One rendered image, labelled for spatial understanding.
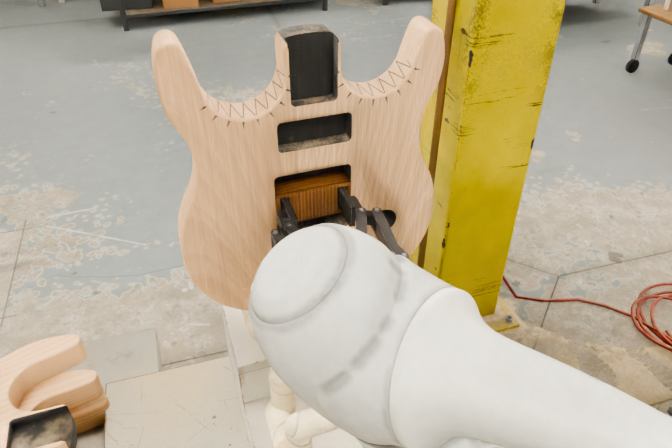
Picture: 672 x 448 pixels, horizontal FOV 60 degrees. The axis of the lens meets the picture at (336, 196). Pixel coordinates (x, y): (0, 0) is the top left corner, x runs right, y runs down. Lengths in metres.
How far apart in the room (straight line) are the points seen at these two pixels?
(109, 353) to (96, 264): 1.65
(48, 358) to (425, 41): 0.73
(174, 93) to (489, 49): 1.20
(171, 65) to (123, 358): 0.67
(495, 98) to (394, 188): 1.04
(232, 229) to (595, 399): 0.51
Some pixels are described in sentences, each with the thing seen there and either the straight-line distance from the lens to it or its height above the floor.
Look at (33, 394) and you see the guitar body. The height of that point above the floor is 0.99.
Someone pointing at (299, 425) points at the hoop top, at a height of 1.13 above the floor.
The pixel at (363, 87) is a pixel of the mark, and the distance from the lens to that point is 0.72.
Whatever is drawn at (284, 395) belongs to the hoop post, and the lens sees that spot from 0.82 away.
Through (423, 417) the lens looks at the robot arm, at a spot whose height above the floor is 1.46.
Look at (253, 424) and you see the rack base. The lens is 0.88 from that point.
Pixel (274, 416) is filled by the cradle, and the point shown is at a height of 1.06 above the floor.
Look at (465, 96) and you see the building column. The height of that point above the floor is 1.01.
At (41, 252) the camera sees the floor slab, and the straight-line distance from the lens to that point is 2.97.
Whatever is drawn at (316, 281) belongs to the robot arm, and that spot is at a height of 1.53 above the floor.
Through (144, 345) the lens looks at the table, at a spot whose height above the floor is 0.90.
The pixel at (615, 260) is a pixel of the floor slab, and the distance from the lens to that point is 2.90.
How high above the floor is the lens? 1.75
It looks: 36 degrees down
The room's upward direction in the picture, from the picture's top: straight up
